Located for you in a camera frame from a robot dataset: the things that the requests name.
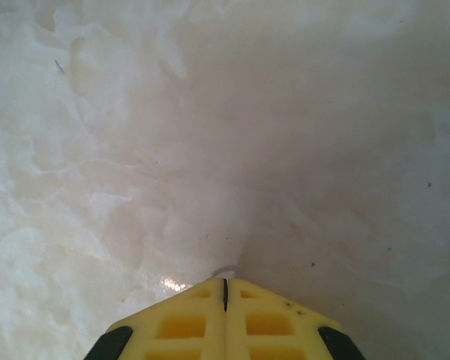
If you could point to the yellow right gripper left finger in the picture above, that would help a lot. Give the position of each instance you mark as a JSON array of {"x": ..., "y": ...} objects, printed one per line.
[{"x": 210, "y": 300}]

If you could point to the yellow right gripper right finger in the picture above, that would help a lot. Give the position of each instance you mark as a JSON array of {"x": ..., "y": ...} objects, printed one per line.
[{"x": 303, "y": 337}]

